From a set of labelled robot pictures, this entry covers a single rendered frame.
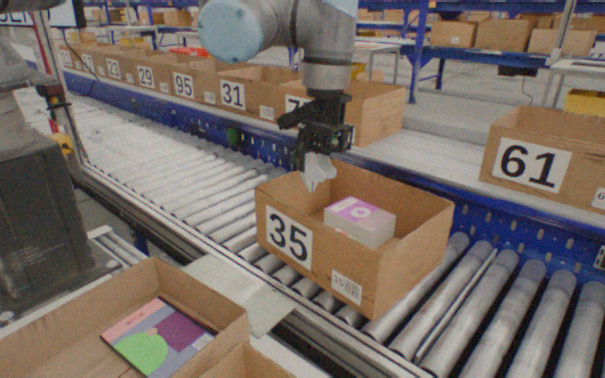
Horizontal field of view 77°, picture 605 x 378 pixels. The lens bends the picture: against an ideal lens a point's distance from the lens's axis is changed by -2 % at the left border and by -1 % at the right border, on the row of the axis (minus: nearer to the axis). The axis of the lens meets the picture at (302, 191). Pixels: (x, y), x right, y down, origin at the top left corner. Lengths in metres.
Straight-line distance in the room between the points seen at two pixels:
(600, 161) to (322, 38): 0.71
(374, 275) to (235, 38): 0.49
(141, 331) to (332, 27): 0.65
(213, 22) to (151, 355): 0.56
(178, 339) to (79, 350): 0.19
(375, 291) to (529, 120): 0.83
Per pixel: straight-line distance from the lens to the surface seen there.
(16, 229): 0.96
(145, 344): 0.79
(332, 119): 0.72
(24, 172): 0.93
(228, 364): 0.67
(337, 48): 0.70
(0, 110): 0.94
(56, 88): 1.60
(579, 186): 1.13
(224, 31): 0.60
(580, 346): 0.94
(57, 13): 1.81
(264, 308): 0.85
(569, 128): 1.39
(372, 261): 0.75
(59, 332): 0.86
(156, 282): 0.92
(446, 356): 0.82
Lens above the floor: 1.34
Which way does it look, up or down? 27 degrees down
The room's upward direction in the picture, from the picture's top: straight up
